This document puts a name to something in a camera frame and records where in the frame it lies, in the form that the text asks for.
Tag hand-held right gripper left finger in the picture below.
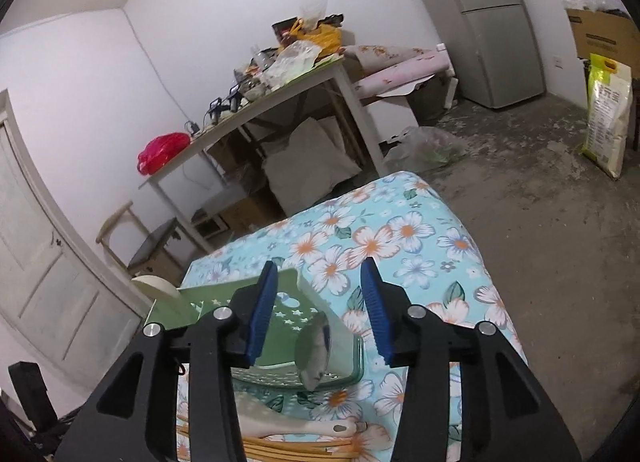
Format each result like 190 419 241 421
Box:
54 259 279 462

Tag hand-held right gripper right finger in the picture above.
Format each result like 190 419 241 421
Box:
360 257 583 462

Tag green utensil basket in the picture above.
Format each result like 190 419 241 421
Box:
145 268 367 389

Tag white rice paddle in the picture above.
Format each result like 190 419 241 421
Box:
235 389 358 439

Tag pile of wooden chopsticks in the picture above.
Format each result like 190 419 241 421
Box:
175 409 383 462

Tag floral tablecloth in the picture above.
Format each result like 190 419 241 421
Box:
175 171 530 462

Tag cardboard boxes under table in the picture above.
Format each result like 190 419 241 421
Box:
192 142 281 243

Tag cream rice spoon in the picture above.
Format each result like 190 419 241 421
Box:
131 275 182 302

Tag wooden chair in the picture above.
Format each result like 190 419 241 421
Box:
96 201 188 283

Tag grey pillow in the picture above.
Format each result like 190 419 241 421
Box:
262 117 363 213

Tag clear plastic bag with greens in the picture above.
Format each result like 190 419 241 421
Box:
382 126 468 173

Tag red plastic bag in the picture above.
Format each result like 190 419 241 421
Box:
138 132 192 175

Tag black devices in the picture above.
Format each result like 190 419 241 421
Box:
207 85 243 124

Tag white table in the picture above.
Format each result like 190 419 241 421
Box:
139 55 386 253

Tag white door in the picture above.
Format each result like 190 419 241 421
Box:
0 90 146 378

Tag white board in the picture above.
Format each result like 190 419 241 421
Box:
375 73 436 99

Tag pink roll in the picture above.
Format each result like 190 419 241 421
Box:
357 55 453 93

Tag black stand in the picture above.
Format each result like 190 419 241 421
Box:
7 361 63 448

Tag white plastic bag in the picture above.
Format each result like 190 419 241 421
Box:
262 40 323 89

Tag beige floral roll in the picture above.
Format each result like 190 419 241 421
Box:
345 45 436 68

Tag yellow plastic bag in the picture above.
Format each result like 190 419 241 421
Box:
300 25 343 50

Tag grey refrigerator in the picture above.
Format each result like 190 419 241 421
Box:
425 0 546 109

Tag yellow-green rice bag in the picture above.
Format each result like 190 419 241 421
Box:
581 53 633 179

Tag cardboard box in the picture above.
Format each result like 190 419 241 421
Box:
565 7 640 80

